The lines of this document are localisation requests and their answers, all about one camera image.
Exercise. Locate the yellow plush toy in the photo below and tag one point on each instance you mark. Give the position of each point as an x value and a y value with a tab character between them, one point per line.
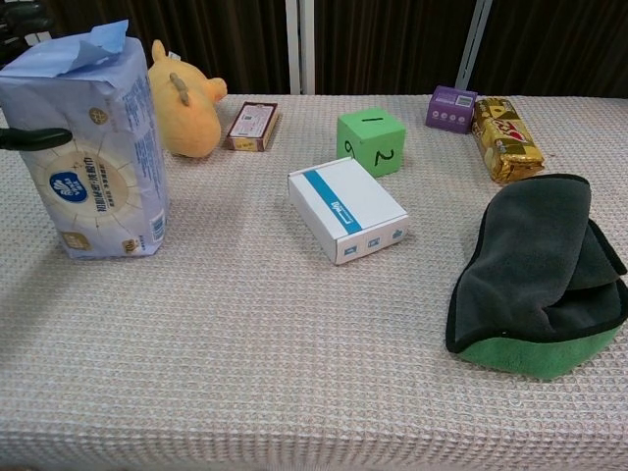
189	113

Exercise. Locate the gold snack pack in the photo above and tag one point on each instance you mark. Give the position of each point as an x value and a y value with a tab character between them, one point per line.
507	142

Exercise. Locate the white box with blue stripe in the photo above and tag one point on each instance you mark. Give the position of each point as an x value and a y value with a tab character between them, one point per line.
343	211

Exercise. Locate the small purple box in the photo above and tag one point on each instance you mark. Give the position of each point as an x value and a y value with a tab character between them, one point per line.
449	110

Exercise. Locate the grey green folded cloth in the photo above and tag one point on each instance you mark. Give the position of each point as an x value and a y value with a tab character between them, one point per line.
530	265

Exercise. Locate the blue tissue paper pack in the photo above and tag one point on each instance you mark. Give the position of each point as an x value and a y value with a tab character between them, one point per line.
98	162

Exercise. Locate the white partition frame post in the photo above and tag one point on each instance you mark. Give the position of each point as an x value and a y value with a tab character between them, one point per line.
300	44
473	44

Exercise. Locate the green numbered cube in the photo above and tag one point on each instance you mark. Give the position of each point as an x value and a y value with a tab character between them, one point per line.
368	142

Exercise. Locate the brown pink card box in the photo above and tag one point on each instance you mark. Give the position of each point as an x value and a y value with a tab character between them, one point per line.
252	125

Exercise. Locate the beige waffle tablecloth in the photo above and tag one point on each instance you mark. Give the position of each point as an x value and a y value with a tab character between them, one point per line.
270	343

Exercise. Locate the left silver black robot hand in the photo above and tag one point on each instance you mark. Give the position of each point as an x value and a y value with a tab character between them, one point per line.
34	138

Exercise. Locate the dark pleated curtain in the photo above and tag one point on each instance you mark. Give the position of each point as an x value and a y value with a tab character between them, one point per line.
206	39
559	44
387	44

